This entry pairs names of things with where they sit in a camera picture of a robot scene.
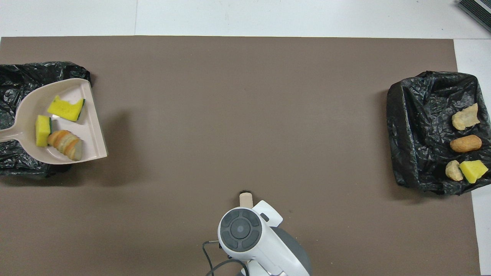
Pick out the pale cream pastry piece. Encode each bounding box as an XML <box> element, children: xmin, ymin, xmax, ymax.
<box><xmin>451</xmin><ymin>102</ymin><xmax>481</xmax><ymax>131</ymax></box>

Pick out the thick yellow sponge piece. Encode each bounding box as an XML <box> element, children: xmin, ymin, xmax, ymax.
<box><xmin>459</xmin><ymin>160</ymin><xmax>489</xmax><ymax>184</ymax></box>

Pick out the dark ribbed device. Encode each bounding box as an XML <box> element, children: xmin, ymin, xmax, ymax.
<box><xmin>456</xmin><ymin>0</ymin><xmax>491</xmax><ymax>21</ymax></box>

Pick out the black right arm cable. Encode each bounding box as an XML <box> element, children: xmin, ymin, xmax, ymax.
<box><xmin>202</xmin><ymin>240</ymin><xmax>248</xmax><ymax>276</ymax></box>

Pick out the brown bread roll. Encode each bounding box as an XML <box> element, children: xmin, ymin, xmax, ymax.
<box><xmin>450</xmin><ymin>134</ymin><xmax>483</xmax><ymax>153</ymax></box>

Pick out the large brown paper table mat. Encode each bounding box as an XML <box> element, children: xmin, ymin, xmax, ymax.
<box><xmin>0</xmin><ymin>36</ymin><xmax>481</xmax><ymax>276</ymax></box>

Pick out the beige plastic dustpan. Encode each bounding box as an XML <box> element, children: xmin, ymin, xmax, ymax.
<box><xmin>0</xmin><ymin>78</ymin><xmax>108</xmax><ymax>165</ymax></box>

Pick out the notched yellow sponge piece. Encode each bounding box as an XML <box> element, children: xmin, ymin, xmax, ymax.
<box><xmin>47</xmin><ymin>95</ymin><xmax>86</xmax><ymax>122</ymax></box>

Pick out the small curved yellow sponge piece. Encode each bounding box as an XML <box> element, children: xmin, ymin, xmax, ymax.
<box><xmin>35</xmin><ymin>115</ymin><xmax>53</xmax><ymax>148</ymax></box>

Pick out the orange striped croissant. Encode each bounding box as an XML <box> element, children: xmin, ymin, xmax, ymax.
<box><xmin>445</xmin><ymin>160</ymin><xmax>464</xmax><ymax>182</ymax></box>
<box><xmin>48</xmin><ymin>130</ymin><xmax>83</xmax><ymax>161</ymax></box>

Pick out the black bag lined trash bin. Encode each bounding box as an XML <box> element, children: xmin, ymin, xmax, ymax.
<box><xmin>386</xmin><ymin>71</ymin><xmax>491</xmax><ymax>196</ymax></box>
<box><xmin>0</xmin><ymin>61</ymin><xmax>92</xmax><ymax>180</ymax></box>

